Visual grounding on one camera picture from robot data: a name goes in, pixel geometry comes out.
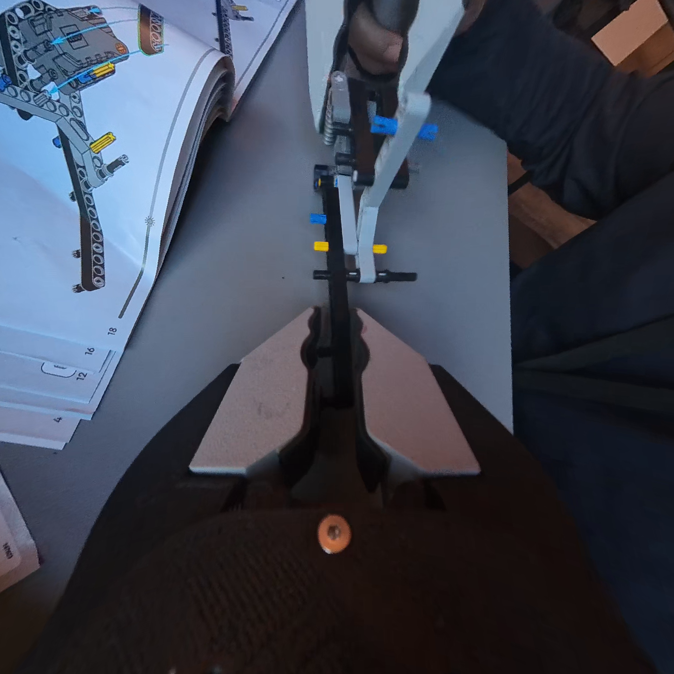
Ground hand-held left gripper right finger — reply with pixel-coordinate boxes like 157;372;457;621
355;308;481;491

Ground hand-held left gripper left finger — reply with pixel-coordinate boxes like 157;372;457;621
189;307;323;486

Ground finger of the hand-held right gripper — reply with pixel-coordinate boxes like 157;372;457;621
392;0;467;103
304;0;349;133

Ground grey and black lego assembly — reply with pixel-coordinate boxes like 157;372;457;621
311;71;439;409

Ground person's right forearm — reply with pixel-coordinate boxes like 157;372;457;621
428;0;674;218

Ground open lego instruction booklet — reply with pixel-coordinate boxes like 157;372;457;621
0;0;302;451

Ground person's dark blue pants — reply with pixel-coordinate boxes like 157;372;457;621
510;179;674;674

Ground cardboard box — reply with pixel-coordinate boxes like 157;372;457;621
591;0;674;75

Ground white printed paper sheet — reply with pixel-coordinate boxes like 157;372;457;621
0;473;41;593

